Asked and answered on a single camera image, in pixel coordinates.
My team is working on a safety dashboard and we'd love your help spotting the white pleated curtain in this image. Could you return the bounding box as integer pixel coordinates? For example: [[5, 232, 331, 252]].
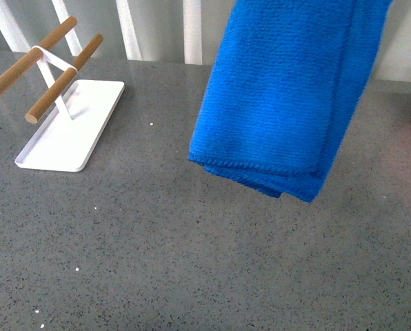
[[0, 1, 411, 82]]

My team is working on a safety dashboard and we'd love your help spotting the blue microfiber cloth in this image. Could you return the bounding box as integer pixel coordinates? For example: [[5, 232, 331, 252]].
[[188, 1, 390, 202]]

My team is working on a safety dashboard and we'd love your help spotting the white rack with wooden bars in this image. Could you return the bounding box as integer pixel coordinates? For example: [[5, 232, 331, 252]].
[[0, 17, 125, 172]]

